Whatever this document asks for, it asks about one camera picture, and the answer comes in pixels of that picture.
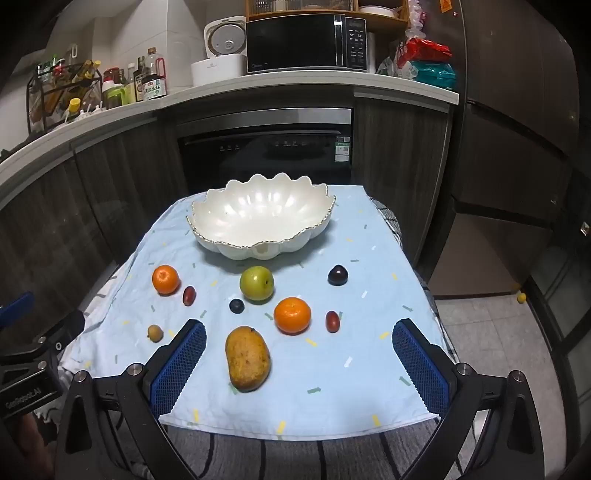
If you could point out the black microwave oven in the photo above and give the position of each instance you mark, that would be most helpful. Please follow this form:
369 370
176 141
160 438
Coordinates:
295 44

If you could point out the wooden shelf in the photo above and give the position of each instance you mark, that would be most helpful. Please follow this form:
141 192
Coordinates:
392 25

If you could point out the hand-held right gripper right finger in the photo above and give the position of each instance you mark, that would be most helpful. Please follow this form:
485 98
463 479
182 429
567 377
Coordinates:
420 364

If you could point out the black built-in dishwasher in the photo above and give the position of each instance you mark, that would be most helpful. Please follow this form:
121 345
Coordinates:
263 152

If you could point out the white round appliance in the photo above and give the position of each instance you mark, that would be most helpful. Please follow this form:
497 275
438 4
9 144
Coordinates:
217 71

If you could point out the blueberry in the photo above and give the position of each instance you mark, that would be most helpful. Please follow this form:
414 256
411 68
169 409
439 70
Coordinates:
236 305

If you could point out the light blue speckled tablecloth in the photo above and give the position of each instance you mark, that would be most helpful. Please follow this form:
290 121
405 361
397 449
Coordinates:
323 258

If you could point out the small green apple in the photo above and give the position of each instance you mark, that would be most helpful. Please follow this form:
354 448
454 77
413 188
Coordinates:
256 284

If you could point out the orange tangerine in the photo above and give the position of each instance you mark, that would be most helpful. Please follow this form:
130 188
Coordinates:
292 315
165 279

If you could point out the white plastic bag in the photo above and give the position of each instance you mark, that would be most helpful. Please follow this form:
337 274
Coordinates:
392 67

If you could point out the teal plastic bag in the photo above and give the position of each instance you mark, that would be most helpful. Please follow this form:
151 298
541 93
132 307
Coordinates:
436 74

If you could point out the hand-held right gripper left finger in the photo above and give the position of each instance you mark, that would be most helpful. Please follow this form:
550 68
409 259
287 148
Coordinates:
180 364

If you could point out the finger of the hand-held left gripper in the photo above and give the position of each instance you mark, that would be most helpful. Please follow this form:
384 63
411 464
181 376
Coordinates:
16 307
64 330

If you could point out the white kitchen countertop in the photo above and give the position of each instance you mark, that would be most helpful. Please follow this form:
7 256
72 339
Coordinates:
277 81

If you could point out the group of condiment bottles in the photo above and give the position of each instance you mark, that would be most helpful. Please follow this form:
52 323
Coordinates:
113 92

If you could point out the yellow mango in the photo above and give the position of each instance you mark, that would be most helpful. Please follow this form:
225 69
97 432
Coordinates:
247 358

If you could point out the white rice cooker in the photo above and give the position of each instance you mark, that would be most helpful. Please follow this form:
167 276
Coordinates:
225 37

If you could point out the large soy sauce jug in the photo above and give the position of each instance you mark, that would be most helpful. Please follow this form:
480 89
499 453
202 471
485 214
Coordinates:
153 78

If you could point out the red cherry tomato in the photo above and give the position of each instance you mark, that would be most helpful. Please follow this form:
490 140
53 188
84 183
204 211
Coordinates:
189 296
332 321

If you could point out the dark purple plum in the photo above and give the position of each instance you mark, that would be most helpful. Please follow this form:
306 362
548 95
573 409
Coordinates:
337 275

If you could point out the white scalloped bowl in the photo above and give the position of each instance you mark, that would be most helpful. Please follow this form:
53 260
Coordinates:
258 212

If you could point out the dark refrigerator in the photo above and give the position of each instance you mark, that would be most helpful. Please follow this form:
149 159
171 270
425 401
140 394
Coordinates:
508 115

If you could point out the red plastic bag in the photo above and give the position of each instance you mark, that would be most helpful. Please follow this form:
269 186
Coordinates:
425 48

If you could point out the dark wood kitchen cabinet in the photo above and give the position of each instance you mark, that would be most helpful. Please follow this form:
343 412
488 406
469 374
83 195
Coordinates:
401 152

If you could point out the white dish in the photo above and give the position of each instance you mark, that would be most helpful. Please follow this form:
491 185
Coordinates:
377 11

